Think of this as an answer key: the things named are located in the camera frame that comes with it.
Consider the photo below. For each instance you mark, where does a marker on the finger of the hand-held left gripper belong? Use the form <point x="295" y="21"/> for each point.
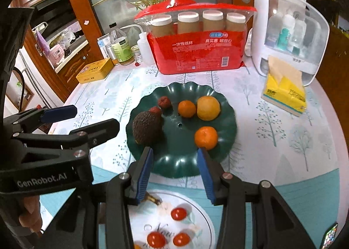
<point x="60" y="112"/>
<point x="95" y="129"/>

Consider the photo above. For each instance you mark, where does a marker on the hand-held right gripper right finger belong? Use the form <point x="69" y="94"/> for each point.
<point x="207" y="175"/>

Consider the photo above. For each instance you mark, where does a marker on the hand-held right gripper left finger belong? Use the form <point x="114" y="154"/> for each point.
<point x="143" y="181"/>

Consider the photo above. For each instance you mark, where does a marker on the small orange tangerine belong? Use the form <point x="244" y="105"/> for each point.
<point x="206" y="137"/>
<point x="137" y="246"/>
<point x="186" y="108"/>

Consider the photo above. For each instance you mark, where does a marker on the white printed round plate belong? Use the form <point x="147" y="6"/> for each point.
<point x="163" y="219"/>

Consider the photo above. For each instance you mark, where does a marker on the dark green scalloped plate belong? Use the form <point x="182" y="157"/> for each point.
<point x="174" y="140"/>

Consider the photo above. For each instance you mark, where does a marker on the dark brown avocado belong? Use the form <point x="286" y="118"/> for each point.
<point x="146" y="127"/>

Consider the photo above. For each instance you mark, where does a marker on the red lychee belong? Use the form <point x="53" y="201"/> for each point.
<point x="156" y="110"/>
<point x="165" y="102"/>

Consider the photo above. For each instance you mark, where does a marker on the large yellow orange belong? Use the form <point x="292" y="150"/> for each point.
<point x="208" y="108"/>

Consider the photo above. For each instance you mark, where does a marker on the person's left hand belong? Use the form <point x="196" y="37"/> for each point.
<point x="28" y="211"/>

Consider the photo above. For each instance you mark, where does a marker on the overripe brown banana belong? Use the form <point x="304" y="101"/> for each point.
<point x="152" y="198"/>

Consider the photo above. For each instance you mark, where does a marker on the red cherry tomato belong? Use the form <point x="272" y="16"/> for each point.
<point x="181" y="239"/>
<point x="156" y="239"/>
<point x="178" y="213"/>

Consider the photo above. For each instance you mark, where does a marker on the yellow tin box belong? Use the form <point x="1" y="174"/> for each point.
<point x="94" y="72"/>

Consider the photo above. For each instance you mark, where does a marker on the tree print tablecloth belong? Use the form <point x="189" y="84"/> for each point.
<point x="272" y="142"/>

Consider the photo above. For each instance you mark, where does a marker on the purple hanging cloth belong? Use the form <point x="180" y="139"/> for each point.
<point x="41" y="42"/>

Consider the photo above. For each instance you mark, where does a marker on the silver metal can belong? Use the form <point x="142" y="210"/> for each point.
<point x="108" y="53"/>

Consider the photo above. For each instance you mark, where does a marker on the blue white carton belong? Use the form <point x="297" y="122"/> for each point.
<point x="102" y="44"/>

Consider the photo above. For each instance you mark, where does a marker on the glass bottle green label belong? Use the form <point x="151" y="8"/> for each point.
<point x="122" y="50"/>

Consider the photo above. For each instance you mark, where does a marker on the small glass jar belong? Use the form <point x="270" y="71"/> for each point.
<point x="137" y="54"/>

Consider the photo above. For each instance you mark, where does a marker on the white squeeze bottle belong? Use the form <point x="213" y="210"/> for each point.
<point x="146" y="50"/>

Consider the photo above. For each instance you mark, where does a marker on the black range hood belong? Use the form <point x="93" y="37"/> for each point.
<point x="51" y="2"/>

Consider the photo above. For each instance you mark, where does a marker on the yellow tissue pack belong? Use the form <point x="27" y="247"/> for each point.
<point x="289" y="91"/>

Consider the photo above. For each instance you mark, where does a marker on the red paper cup package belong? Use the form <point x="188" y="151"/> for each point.
<point x="190" y="55"/>

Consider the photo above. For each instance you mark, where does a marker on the brown paper cup stack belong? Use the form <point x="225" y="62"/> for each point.
<point x="235" y="21"/>
<point x="161" y="25"/>
<point x="188" y="21"/>
<point x="213" y="19"/>

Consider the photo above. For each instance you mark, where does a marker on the glittery foil item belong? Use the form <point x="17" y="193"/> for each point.
<point x="330" y="235"/>

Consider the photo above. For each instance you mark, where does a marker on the white cosmetic storage box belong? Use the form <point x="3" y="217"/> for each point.
<point x="260" y="34"/>

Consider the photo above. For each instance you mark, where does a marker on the teal cosmetic bottle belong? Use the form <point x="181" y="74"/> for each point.
<point x="285" y="38"/>

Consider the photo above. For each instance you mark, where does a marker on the wooden picture frame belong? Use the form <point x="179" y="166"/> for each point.
<point x="19" y="85"/>

